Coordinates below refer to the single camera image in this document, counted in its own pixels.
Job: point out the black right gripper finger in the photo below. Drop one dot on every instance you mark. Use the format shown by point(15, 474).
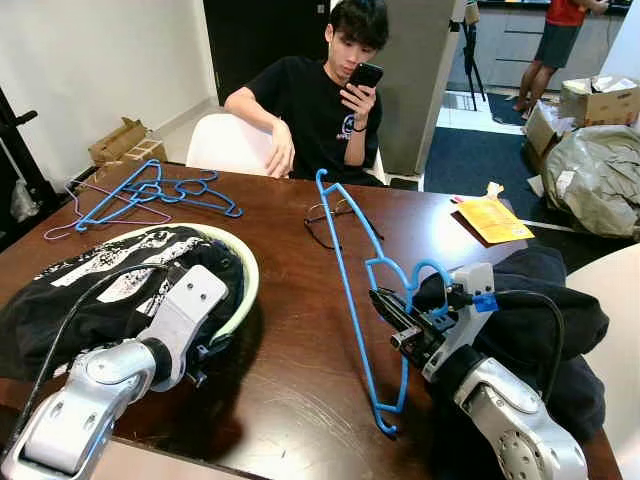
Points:
point(430, 293)
point(388, 302)

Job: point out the blue plastic hanger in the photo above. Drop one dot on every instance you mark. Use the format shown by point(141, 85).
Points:
point(232, 208)
point(110, 203)
point(349, 295)

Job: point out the dark navy garment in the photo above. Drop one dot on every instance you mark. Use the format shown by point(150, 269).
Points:
point(540, 330)

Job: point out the black garment white print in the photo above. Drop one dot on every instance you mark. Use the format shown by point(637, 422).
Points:
point(60, 320)

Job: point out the yellow packet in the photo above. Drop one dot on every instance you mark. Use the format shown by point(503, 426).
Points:
point(495, 220)

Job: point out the black eyeglasses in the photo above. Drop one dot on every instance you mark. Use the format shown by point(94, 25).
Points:
point(312, 215)

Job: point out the dark blue floor rug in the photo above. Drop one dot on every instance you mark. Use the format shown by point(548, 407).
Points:
point(470, 160)

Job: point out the white plastic chair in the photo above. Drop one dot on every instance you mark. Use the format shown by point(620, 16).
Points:
point(225, 145)
point(615, 330)

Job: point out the brown cardboard box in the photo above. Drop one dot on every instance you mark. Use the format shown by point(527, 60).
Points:
point(600, 105)
point(540, 130)
point(120, 143)

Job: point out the grey plastic bag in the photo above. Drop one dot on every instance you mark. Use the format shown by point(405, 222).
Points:
point(600, 180)

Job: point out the seated man black shirt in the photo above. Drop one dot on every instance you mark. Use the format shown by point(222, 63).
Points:
point(310, 110)

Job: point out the black smartphone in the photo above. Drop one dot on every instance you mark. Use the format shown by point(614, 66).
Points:
point(365, 75)

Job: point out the black tripod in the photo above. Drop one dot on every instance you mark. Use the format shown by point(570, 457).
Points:
point(470, 60)

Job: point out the grey cabinet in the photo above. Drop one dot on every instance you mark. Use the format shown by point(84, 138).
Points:
point(500, 45)

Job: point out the standing person red shirt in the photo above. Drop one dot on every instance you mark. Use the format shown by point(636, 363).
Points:
point(555, 40)

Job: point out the black door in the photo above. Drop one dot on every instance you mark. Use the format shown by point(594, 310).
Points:
point(240, 40)

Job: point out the black metal stand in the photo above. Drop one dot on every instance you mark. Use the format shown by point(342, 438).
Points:
point(12, 125)

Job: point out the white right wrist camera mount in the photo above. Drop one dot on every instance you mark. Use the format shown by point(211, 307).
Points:
point(465, 330)

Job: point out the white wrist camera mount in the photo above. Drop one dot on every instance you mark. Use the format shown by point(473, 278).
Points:
point(465, 330)
point(190, 300)

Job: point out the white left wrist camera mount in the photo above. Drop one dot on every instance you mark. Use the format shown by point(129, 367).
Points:
point(190, 300)

